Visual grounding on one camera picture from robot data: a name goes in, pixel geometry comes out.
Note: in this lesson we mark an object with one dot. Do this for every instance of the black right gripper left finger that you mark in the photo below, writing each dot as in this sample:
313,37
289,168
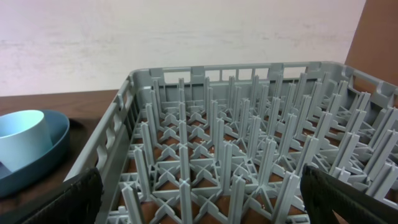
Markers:
77,200

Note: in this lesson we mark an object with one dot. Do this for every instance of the dark blue plate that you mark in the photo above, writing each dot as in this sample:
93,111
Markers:
59,127

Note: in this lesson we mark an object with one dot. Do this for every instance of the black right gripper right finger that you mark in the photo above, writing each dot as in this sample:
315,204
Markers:
325,197

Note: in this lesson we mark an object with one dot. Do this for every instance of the grey dishwasher rack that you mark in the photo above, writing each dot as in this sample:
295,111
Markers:
228,143

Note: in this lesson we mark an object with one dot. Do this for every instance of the light blue cup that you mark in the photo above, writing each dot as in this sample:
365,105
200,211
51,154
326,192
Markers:
25,137

